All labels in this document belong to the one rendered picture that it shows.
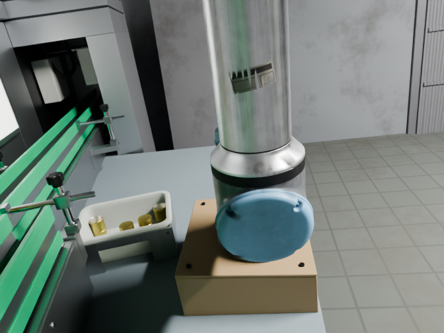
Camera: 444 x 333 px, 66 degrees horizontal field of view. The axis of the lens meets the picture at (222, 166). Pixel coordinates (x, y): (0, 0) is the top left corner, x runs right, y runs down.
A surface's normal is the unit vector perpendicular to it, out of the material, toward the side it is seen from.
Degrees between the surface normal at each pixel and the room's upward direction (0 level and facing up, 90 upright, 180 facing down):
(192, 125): 82
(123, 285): 0
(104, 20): 90
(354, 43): 90
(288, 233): 102
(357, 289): 0
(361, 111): 90
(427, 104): 90
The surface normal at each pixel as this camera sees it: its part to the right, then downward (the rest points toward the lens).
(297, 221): 0.02, 0.57
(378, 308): -0.14, -0.91
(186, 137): -0.11, 0.27
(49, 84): 0.18, 0.36
